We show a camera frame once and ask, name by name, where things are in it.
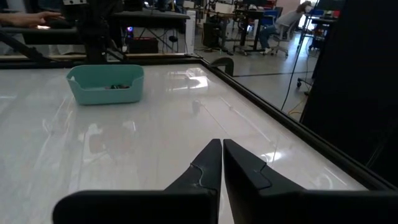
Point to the black red computer case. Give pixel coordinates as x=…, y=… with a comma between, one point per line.
x=143, y=45

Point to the black table frame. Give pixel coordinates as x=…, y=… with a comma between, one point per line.
x=37, y=64

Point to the white office chair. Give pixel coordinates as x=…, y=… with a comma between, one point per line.
x=284, y=39

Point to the teal plastic bin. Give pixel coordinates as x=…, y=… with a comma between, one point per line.
x=105, y=96

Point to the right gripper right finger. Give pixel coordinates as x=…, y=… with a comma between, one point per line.
x=280, y=208

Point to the person's hand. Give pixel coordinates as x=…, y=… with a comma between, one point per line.
x=28, y=19

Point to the black standing desk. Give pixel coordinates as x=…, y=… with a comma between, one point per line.
x=248, y=14

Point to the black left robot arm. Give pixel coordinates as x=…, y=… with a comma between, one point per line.
x=93, y=37

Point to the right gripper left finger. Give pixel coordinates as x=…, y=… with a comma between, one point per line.
x=140, y=208

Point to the black folding partition screen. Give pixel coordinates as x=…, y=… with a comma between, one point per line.
x=357, y=77

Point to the white tower unit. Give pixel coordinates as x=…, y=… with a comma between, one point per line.
x=191, y=31

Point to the person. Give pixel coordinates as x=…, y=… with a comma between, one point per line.
x=289, y=20

